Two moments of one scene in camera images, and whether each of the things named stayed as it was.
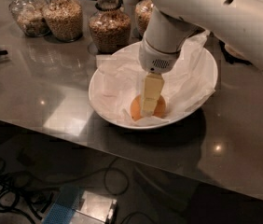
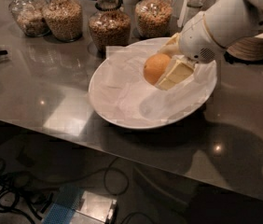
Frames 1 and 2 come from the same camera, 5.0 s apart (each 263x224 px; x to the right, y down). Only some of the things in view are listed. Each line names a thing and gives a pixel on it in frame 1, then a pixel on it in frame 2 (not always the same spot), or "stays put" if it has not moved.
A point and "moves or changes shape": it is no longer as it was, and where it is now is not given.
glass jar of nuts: x=109 y=25 stays put
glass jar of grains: x=28 y=7 stays put
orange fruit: x=135 y=107 moves or changes shape
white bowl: x=117 y=80 stays put
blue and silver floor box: x=73 y=204 stays put
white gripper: x=155 y=59 to x=196 y=42
